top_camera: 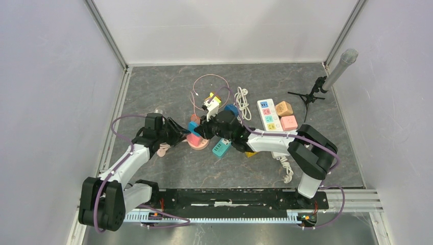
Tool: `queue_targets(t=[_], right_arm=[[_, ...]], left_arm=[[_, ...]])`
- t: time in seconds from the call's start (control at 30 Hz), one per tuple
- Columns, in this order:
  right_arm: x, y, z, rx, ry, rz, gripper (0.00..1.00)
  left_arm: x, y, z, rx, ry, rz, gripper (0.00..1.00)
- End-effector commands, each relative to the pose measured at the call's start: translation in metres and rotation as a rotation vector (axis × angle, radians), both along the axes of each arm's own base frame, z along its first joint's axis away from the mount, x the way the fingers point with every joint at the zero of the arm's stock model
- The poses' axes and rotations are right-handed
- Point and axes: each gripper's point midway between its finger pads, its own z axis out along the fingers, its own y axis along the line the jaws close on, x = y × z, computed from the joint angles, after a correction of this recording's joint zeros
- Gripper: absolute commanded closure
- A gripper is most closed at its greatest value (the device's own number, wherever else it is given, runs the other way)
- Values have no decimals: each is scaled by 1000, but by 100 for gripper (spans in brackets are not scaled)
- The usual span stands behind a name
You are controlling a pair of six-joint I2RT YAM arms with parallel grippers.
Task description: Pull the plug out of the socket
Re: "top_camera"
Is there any yellow cube socket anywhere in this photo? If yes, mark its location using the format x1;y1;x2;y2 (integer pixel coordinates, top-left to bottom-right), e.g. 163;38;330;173
245;152;257;158

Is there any blue plug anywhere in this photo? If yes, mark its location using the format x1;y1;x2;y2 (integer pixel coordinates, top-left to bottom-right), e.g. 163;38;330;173
188;121;201;137

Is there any teal power strip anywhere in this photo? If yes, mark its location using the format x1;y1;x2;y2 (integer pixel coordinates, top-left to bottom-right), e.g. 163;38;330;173
212;138;231;158

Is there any blue cube socket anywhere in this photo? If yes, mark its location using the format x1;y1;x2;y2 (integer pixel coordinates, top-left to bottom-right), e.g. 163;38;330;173
224;104;239;117

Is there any orange semicircle block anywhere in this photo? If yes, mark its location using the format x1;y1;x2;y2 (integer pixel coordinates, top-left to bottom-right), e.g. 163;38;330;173
190;114;201;124

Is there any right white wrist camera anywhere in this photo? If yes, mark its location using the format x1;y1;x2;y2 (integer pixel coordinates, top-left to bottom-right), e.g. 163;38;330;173
203;98;220;121

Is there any white coiled cord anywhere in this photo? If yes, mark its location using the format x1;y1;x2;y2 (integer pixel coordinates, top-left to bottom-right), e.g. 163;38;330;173
234;86;252;121

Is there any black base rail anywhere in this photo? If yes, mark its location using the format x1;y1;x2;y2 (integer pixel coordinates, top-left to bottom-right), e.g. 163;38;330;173
147;188;329;218

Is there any pink cube socket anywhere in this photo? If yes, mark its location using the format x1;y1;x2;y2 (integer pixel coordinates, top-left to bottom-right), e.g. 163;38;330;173
280;115;298;131

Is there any pink coiled cord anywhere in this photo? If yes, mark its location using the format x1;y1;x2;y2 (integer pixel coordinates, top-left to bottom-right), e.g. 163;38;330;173
156;142;172;158

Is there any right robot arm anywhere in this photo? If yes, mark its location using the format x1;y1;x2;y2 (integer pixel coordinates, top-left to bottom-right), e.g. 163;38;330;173
194;111;340;208

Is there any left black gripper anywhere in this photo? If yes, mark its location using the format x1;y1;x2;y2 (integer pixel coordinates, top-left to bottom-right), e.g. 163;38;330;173
156;117;190;147

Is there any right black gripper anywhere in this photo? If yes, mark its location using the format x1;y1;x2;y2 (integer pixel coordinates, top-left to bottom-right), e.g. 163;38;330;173
194;112;233;142

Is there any hot pink square plug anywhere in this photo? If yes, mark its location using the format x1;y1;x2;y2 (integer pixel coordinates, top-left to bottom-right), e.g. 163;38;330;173
186;134;202;148

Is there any black tripod stand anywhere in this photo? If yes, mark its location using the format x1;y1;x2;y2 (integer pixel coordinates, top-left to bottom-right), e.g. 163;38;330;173
287;76;327;122

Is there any yellow orange toy block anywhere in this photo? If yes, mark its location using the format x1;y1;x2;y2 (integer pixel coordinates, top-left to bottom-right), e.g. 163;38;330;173
204;92;221;104

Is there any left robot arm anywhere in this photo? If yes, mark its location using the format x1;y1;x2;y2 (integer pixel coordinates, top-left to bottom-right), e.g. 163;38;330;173
78;113;190;233

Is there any beige dragon cube socket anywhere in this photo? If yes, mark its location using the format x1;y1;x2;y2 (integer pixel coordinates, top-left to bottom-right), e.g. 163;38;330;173
275;101;294;117

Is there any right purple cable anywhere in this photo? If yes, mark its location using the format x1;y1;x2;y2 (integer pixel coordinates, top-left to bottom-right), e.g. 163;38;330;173
206;86;346;230

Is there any white long power strip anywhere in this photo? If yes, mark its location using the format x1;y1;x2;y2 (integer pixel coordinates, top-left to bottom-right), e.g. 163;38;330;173
256;98;292;159

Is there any white strip power cord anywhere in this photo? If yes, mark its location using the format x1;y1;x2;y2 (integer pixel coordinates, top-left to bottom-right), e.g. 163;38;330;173
279;156;294;184

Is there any pink round socket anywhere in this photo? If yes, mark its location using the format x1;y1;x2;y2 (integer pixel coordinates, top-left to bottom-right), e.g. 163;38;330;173
186;134;209;151

